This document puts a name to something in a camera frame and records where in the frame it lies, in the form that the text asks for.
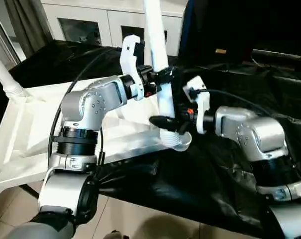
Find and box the white sideboard cabinet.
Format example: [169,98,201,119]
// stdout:
[40,0,186,57]

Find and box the grey brown curtain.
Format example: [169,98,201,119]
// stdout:
[3,0,54,58]

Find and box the black robot foot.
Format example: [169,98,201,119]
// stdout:
[105,230,127,239]

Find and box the white plastic table top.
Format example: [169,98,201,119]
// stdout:
[0,82,192,200]

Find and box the white plastic table leg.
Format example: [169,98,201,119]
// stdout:
[0,47,25,99]
[142,0,188,153]

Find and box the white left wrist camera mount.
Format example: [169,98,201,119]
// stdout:
[119,34,146,102]

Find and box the dark metal bar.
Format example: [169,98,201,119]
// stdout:
[252,49,301,63]

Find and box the black mat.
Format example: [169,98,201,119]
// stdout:
[0,38,301,239]

